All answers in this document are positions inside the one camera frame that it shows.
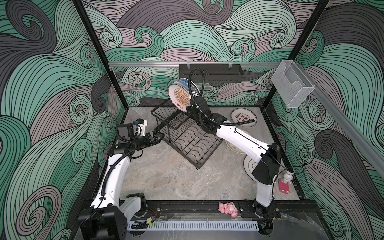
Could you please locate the clear acrylic wall holder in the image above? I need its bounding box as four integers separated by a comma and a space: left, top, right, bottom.
271, 60, 315, 109

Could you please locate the black wire dish rack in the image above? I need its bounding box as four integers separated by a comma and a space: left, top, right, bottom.
151, 100, 223, 170

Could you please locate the white slotted cable duct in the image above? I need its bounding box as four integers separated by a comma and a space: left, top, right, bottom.
137, 220, 259, 232

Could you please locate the cream cartoon plate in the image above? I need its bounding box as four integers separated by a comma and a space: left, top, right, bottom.
226, 141, 245, 155

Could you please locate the white rabbit pink stand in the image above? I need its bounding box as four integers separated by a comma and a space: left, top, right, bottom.
278, 171, 294, 194

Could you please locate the blue striped plate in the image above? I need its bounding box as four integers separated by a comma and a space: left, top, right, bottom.
175, 78, 189, 89

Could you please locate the aluminium rail back wall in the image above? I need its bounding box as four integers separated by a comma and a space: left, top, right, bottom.
108, 61, 280, 69

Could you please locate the black rimmed white plate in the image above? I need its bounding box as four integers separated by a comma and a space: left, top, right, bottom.
244, 156, 258, 182

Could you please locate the aluminium rail right wall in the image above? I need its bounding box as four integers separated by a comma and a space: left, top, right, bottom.
293, 61, 384, 181

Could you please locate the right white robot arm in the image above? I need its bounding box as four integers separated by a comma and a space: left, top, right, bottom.
187, 67, 282, 221

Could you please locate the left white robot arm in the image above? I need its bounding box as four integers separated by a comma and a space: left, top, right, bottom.
78, 119, 164, 240

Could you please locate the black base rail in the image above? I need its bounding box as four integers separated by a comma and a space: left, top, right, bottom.
132, 200, 319, 220

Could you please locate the pink plush toy centre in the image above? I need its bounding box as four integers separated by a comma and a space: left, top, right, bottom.
218, 202, 238, 218

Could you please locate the aluminium rail wall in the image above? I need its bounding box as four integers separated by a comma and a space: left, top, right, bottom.
108, 61, 280, 69
293, 61, 384, 181

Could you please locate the red patterned white plate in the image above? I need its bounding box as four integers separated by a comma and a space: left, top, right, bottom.
231, 108, 258, 128

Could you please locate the orange sunburst plate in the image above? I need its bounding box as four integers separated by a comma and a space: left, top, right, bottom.
191, 82, 201, 97
168, 84, 191, 112

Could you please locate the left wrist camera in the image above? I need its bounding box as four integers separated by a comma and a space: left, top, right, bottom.
134, 119, 148, 137

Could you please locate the black perforated wall shelf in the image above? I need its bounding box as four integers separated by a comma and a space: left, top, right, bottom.
179, 64, 244, 85

